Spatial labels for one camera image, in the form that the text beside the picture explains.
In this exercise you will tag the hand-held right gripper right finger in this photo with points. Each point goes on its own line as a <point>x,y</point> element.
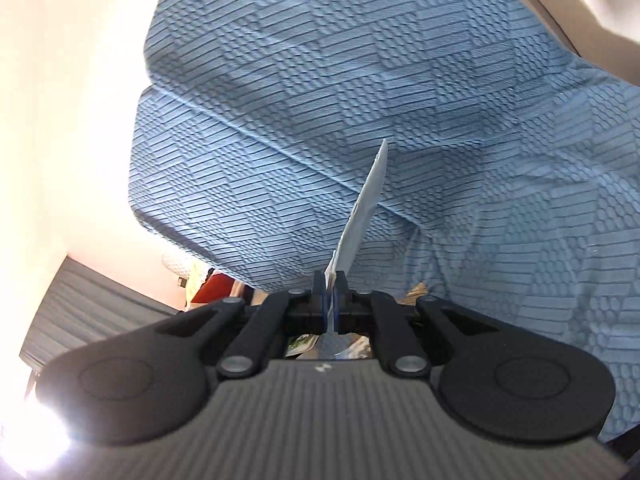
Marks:
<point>338,310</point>

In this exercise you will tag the large brown painting cover book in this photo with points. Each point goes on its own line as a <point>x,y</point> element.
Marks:
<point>417,294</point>

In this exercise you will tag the white quilted headboard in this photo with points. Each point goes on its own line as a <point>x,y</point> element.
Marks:
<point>175,265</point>

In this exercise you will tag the blue textured cover chair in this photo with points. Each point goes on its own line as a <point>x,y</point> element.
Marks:
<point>225,185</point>
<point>325,35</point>

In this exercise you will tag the scenic cover notebook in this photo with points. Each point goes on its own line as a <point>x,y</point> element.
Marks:
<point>360,220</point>
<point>300,345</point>

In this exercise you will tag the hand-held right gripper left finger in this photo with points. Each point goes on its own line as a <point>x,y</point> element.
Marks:
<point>325,310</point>

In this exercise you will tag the grey curtain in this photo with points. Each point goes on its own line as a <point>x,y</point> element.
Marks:
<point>75,310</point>

